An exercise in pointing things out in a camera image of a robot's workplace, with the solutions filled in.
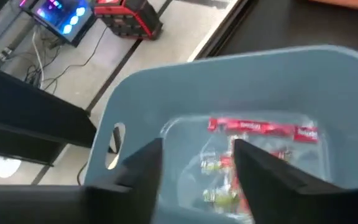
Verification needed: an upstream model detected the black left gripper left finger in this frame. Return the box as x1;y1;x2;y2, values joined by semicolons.
0;138;163;224

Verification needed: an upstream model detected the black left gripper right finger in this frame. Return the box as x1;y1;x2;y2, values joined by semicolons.
233;139;358;224

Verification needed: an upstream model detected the red licorice packet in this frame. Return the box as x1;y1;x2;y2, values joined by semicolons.
208;117;319;144

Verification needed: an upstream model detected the blue-grey plastic bin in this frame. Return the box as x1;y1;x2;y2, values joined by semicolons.
84;45;358;224

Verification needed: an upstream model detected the computer case with blue lights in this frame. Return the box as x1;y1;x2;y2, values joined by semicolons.
19;0;95;48

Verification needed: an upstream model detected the red and black toolbox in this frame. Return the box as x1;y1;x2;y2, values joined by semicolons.
93;0;164;41

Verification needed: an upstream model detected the white cable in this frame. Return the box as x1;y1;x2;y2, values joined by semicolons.
31;30;45;90

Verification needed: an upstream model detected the black floor cable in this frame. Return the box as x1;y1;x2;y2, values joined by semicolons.
23;26;109;94

